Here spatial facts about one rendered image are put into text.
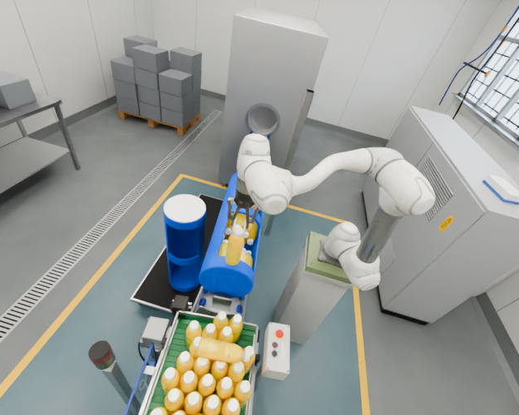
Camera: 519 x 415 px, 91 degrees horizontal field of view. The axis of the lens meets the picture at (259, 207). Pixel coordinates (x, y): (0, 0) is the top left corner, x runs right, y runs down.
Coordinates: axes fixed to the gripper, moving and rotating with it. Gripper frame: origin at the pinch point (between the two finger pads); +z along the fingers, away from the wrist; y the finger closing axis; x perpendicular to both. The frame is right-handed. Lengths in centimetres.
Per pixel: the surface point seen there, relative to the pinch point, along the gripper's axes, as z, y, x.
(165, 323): 63, 28, 17
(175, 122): 118, 147, -339
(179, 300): 49, 22, 11
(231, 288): 42.7, -2.1, 2.9
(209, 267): 28.4, 10.3, 2.6
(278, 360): 39, -28, 34
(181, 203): 43, 43, -55
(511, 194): -7, -174, -75
